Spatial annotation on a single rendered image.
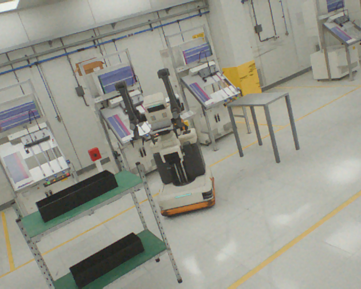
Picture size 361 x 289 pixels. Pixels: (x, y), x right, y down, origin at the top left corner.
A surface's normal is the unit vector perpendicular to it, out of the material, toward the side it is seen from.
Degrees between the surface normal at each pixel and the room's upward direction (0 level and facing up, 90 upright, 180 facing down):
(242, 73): 90
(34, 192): 90
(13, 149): 46
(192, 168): 90
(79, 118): 90
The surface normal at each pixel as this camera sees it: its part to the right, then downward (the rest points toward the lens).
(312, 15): -0.83, 0.39
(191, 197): -0.08, 0.33
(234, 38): 0.49, 0.12
